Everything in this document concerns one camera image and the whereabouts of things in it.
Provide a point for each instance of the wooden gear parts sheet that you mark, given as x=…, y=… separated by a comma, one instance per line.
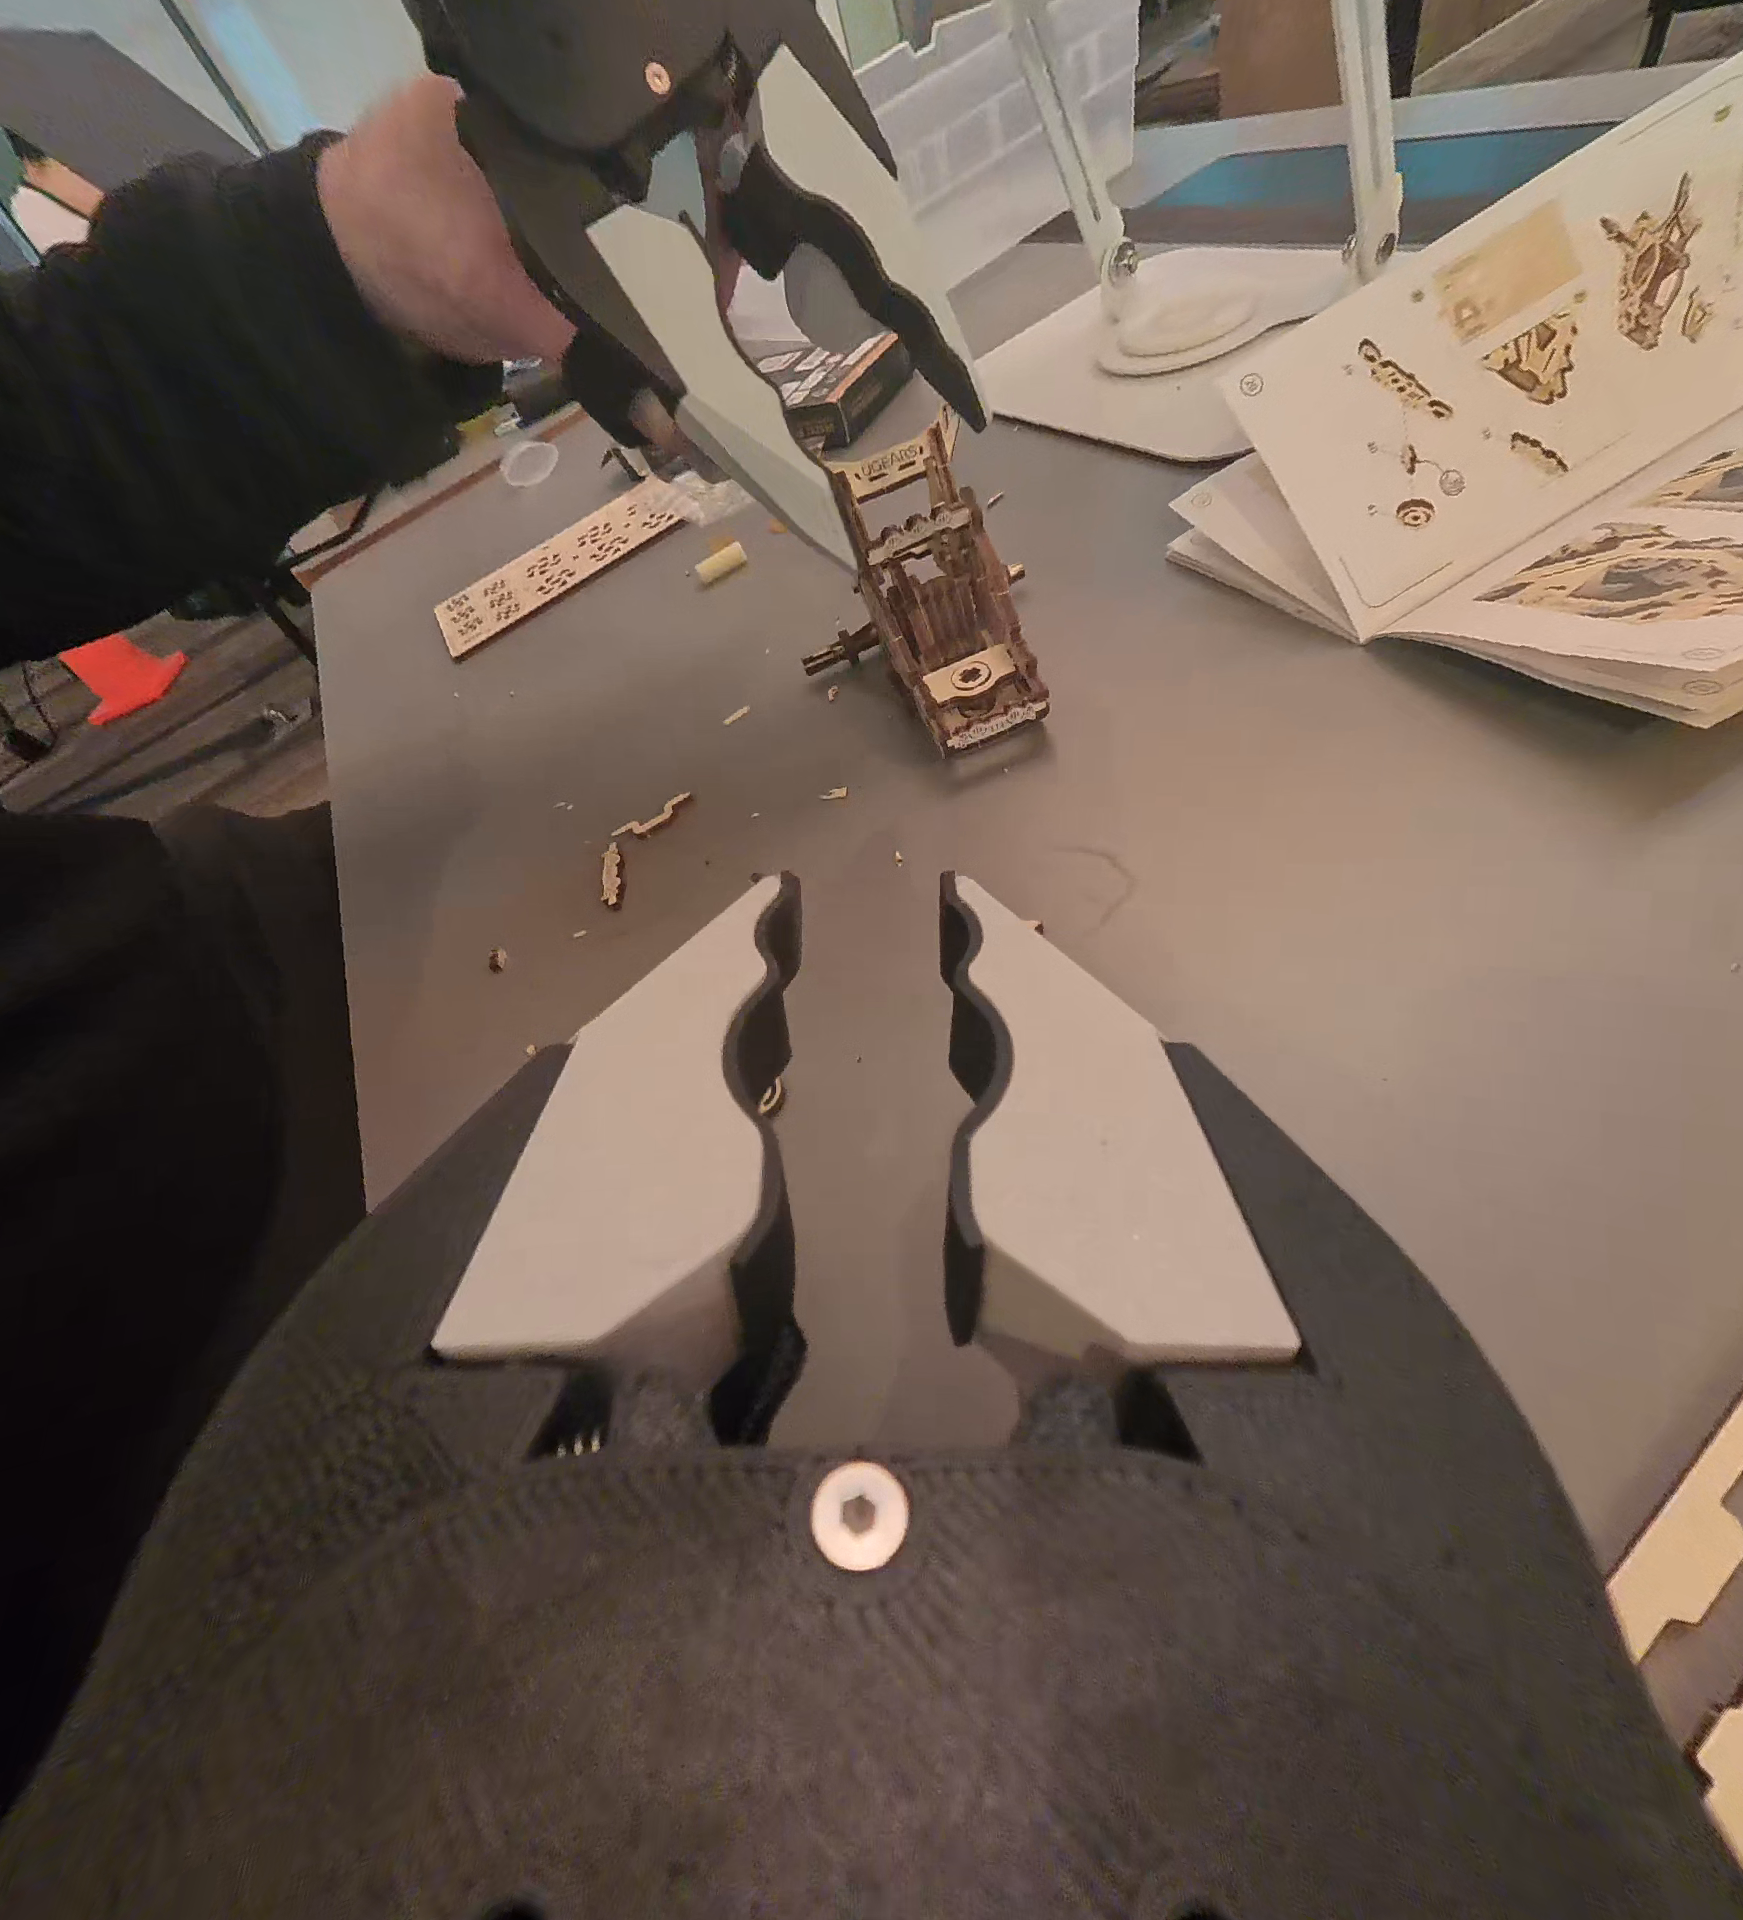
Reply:
x=556, y=571

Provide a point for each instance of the clear round plastic lid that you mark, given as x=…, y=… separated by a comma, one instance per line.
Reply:
x=529, y=462

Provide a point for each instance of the short ornamented wooden strip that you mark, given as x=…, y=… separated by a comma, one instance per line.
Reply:
x=612, y=874

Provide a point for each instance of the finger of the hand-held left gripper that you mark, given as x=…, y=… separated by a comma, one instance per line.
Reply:
x=691, y=347
x=873, y=225

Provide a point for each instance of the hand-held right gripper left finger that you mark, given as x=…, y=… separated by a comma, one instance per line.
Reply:
x=618, y=1199

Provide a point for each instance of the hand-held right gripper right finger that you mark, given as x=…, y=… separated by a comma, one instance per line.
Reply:
x=1112, y=1199

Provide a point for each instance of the person's left hand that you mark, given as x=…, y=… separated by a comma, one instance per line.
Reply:
x=436, y=240

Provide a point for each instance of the clear plastic bag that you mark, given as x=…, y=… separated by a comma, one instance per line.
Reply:
x=700, y=488

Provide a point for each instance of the small beige block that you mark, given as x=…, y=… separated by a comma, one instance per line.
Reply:
x=717, y=564

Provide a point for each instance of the ornamented wooden bumper strip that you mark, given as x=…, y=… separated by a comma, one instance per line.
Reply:
x=990, y=732

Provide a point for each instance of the wooden model car chassis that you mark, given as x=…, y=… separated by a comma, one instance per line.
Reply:
x=946, y=616

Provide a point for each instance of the black model kit box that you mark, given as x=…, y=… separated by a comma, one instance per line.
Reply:
x=856, y=398

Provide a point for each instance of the white instruction booklet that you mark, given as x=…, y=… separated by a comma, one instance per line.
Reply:
x=1530, y=450

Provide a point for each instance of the orange traffic cone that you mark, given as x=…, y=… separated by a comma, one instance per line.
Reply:
x=130, y=676

